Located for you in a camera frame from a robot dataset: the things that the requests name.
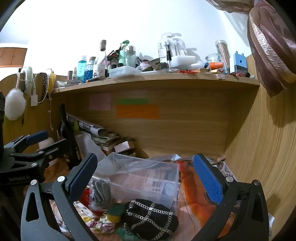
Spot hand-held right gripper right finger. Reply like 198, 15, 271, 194
193, 153, 270, 241

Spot black chain-studded knit bag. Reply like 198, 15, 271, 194
123, 199, 179, 241

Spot grey knit gloves in bag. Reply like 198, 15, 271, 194
89, 177, 113, 205

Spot white plastic bottle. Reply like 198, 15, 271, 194
38, 137, 55, 151

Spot wooden shelf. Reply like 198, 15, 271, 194
50, 71, 260, 94

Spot dark wine bottle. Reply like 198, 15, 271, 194
58, 103, 81, 163

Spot green and yellow sponge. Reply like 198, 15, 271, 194
106, 204, 124, 223

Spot blue rectangular box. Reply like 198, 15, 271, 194
233, 51, 248, 74

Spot white rectangular box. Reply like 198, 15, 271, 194
172, 55, 197, 69

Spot wooden wall cabinet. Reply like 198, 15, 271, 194
0, 47, 28, 68

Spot clear glass bottle with cork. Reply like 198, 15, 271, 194
98, 40, 109, 77

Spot pink sticky note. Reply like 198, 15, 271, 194
89, 94, 111, 110

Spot green capped bottle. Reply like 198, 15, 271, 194
119, 40, 129, 66

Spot floral fabric scrunchie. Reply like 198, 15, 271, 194
89, 219, 115, 234

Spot orange marker pen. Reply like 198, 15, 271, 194
85, 76, 107, 83

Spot brown hanging cloth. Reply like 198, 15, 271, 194
247, 0, 296, 98

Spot black studded headband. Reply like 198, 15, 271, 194
38, 72, 49, 103

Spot orange capped bottle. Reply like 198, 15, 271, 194
206, 61, 224, 70

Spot clear bottle with silver cap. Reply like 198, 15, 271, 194
125, 46, 136, 67

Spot clear cylinder of sticks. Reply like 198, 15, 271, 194
215, 40, 231, 73

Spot white fluffy pompom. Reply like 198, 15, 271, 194
5, 89, 26, 121

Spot clear acrylic organizer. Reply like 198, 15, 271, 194
158, 32, 188, 63

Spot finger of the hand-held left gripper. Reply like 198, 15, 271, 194
3, 130, 49, 152
35, 138, 68, 168

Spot yellow hanging item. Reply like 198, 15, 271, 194
49, 72, 57, 93

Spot orange cloth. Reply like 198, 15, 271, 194
179, 160, 232, 230

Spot glass jar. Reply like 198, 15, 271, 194
205, 54, 223, 67

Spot orange sticky note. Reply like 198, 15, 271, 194
116, 105, 160, 120

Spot small pink cardboard box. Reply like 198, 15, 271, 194
114, 140, 136, 153

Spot blue liquid bottle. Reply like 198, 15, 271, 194
77, 56, 87, 81

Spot blue bead jar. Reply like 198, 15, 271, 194
84, 64, 94, 80

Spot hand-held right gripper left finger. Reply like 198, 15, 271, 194
20, 152, 100, 241

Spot white fluffy headband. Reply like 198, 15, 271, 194
23, 66, 34, 94

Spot green fabric piece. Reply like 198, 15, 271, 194
117, 228, 130, 241

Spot green sticky note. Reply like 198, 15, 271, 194
118, 98, 148, 105

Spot stack of magazines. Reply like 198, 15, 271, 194
66, 113, 121, 154

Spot clear plastic storage box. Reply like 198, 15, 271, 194
91, 152, 180, 216

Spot white plastic lidded tray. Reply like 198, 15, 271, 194
109, 66, 142, 78

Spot black and white patterned cloth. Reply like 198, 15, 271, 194
218, 161, 238, 182

